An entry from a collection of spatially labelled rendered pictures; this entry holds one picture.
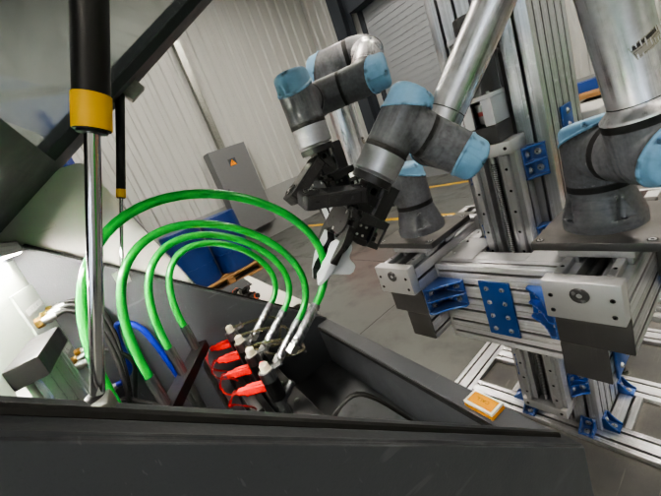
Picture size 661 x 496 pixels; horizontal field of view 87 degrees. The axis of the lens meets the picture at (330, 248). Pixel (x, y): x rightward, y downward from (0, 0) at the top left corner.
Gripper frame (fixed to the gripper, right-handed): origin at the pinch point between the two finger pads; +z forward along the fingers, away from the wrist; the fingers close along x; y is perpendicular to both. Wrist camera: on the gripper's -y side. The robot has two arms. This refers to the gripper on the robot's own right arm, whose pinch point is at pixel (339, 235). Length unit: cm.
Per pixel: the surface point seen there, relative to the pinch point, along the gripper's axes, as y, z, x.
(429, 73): 533, -75, 427
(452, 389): -4.8, 25.8, -27.5
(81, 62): -35, -27, -45
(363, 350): -6.8, 25.8, -3.6
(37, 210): -50, -28, 23
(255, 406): -32.7, 21.2, -3.9
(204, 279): 12, 93, 456
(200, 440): -39, -7, -47
